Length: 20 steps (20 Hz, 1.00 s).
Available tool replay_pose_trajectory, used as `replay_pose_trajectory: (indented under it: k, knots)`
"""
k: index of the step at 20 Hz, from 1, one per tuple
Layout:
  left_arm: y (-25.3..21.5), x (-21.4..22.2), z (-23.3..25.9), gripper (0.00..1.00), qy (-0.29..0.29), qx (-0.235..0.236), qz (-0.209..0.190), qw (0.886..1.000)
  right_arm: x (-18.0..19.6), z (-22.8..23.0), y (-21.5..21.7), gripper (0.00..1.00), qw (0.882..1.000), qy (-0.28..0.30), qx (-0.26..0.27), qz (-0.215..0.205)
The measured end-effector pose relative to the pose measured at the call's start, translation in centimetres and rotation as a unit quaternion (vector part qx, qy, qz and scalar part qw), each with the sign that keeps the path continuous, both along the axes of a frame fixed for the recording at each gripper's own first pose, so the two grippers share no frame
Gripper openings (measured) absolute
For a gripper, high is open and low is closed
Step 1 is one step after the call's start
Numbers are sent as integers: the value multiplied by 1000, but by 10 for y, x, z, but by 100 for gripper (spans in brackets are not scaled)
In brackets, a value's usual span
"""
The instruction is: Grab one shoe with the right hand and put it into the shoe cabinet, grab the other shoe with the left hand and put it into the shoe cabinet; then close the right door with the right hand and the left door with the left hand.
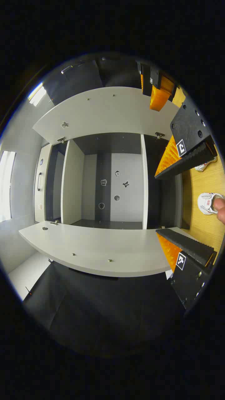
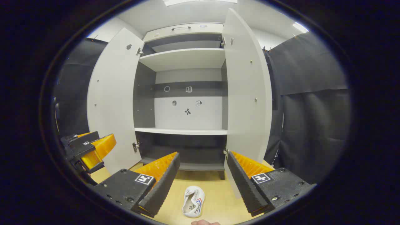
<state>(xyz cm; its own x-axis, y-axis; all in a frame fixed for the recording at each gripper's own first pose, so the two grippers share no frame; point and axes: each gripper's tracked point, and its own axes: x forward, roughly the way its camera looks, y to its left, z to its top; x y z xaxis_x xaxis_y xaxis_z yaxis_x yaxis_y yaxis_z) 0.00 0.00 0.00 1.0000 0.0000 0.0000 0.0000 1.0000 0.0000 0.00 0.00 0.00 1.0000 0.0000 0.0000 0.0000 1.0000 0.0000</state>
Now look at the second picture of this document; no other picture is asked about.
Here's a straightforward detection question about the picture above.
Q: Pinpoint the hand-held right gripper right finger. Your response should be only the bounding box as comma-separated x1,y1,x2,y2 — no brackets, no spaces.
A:
226,151,317,217

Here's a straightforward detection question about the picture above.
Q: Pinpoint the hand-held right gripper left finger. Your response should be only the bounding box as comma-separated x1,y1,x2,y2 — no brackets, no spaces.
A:
92,152,181,218

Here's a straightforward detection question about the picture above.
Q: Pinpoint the white shoe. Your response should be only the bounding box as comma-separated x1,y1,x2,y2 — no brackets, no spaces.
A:
182,186,205,218

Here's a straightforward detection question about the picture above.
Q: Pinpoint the white cabinet door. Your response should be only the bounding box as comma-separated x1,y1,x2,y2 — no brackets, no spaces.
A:
87,27,145,175
222,8,273,199

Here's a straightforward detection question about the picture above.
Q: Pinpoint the white shoe cabinet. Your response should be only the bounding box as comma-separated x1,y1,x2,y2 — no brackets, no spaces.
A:
133,22,229,180

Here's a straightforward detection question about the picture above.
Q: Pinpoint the black backdrop cloth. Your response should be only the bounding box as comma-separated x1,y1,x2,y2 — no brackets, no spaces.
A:
53,37,108,138
263,48,284,166
269,31,352,185

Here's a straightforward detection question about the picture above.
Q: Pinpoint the ceiling light panel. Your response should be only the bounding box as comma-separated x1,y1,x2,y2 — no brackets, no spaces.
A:
162,0,238,7
293,22,310,33

